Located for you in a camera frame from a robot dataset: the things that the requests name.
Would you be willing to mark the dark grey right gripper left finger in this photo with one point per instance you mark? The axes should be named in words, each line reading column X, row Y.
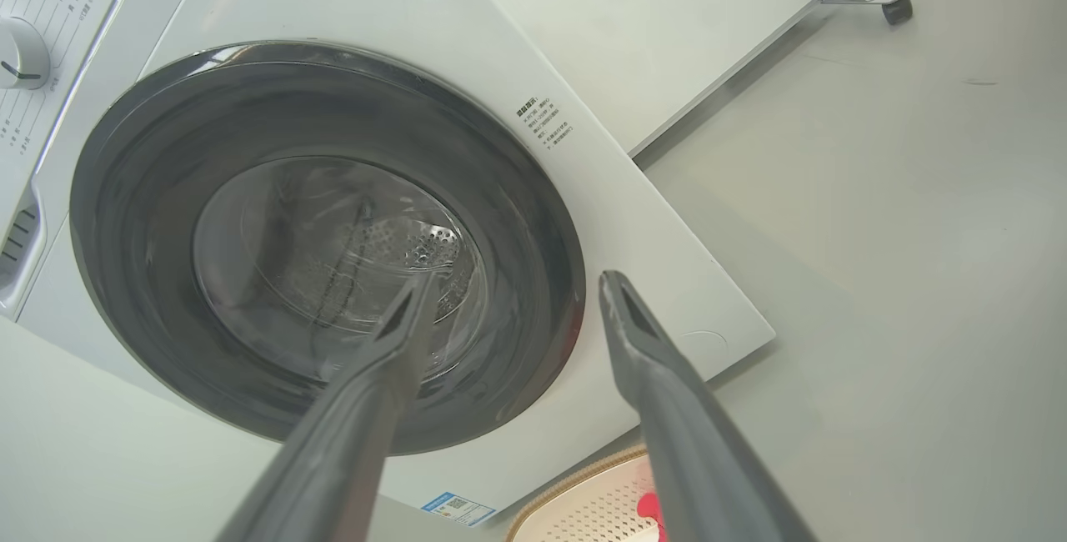
column 350, row 434

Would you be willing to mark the blue energy label sticker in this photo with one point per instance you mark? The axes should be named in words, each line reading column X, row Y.
column 458, row 509

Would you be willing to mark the dark round washing machine door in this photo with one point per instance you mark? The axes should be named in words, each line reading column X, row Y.
column 250, row 150

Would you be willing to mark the beige perforated laundry basket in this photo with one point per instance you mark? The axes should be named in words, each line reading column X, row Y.
column 596, row 509

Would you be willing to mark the silver washing machine control knob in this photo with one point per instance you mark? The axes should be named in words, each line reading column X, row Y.
column 18, row 54

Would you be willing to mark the red garment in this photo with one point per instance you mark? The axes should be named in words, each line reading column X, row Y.
column 652, row 513

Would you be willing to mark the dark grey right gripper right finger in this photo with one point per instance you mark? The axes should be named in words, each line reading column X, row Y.
column 683, row 434

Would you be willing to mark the white front-loading washing machine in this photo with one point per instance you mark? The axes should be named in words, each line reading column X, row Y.
column 400, row 42

